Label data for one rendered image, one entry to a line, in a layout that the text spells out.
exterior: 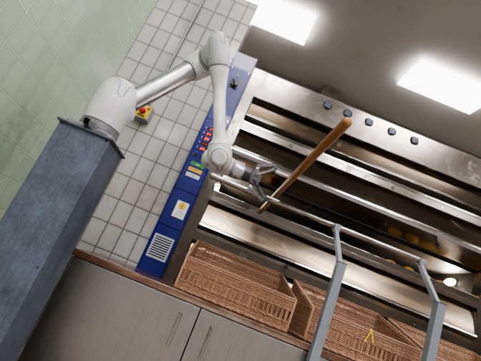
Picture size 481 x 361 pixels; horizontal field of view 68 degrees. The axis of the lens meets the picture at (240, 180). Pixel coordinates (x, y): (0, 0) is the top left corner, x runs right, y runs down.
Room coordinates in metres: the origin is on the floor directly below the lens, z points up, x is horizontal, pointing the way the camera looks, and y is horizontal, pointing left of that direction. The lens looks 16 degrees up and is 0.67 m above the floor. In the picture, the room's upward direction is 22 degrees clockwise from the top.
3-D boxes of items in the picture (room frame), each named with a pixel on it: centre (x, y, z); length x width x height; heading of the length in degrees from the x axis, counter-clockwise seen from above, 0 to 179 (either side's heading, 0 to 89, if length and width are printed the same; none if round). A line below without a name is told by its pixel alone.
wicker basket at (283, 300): (1.90, -0.17, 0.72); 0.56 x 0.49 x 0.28; 90
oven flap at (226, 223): (2.17, -0.76, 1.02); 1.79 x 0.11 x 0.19; 90
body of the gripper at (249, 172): (1.64, -0.04, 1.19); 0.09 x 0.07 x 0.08; 90
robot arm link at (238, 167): (1.64, 0.03, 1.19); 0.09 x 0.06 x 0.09; 0
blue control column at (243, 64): (3.10, 0.28, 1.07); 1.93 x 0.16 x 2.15; 0
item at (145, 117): (2.13, 0.74, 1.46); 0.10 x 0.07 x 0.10; 90
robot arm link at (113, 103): (1.37, 0.60, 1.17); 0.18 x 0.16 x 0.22; 27
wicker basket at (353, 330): (1.90, -0.79, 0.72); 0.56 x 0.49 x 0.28; 91
